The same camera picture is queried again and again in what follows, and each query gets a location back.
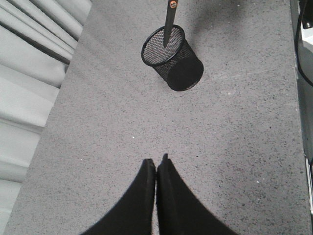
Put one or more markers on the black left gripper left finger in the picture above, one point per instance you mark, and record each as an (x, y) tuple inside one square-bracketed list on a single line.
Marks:
[(132, 214)]

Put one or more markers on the black mesh pen bucket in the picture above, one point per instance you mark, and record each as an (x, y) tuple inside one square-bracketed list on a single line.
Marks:
[(176, 63)]

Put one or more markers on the grey pleated curtain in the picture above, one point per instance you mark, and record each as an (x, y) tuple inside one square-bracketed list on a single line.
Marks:
[(38, 39)]

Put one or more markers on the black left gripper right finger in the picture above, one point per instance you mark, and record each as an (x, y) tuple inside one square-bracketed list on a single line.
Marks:
[(179, 212)]

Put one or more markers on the grey orange handled scissors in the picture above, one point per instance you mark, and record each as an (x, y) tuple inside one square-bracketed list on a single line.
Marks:
[(170, 16)]

